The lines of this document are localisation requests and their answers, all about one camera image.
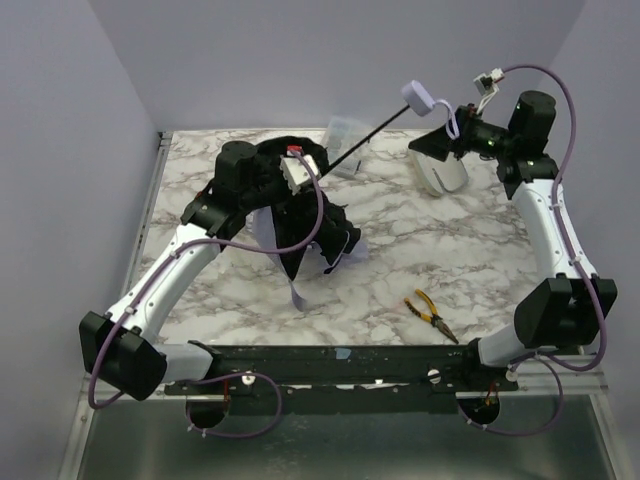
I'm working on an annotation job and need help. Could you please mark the aluminium extrusion rail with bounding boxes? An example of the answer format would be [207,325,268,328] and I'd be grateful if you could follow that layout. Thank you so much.
[82,347,607,407]

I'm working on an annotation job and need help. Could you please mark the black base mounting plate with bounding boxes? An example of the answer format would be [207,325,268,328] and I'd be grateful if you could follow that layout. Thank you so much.
[164,345,517,415]

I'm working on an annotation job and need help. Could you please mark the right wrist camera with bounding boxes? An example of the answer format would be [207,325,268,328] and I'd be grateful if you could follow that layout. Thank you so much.
[473,68,505,115]

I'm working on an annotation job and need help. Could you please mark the beige umbrella case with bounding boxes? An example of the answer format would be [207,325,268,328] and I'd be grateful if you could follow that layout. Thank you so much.
[408,150,469,197]

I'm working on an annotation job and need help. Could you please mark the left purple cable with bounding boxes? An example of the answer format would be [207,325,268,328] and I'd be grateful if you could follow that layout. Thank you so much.
[87,149,325,441]

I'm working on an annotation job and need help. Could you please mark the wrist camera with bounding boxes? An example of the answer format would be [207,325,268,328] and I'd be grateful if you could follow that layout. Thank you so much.
[280,145,320,195]
[473,68,505,115]

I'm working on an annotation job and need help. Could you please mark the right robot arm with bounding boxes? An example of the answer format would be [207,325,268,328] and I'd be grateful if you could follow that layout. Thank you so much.
[409,90,618,367]

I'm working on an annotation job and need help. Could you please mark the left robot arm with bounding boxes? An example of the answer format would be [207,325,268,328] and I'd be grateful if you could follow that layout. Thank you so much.
[79,141,289,409]

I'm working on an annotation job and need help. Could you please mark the clear plastic parts box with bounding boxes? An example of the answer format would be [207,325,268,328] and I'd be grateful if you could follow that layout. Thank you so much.
[321,116,370,179]

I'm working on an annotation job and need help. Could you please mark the yellow handled pliers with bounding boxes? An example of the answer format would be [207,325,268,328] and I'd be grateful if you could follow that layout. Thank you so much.
[403,289,459,345]

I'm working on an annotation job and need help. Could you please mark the lavender umbrella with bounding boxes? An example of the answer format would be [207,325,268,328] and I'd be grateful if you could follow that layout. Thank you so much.
[251,80,459,311]

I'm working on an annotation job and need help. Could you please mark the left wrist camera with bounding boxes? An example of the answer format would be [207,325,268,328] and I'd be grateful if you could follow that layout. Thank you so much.
[280,145,320,195]

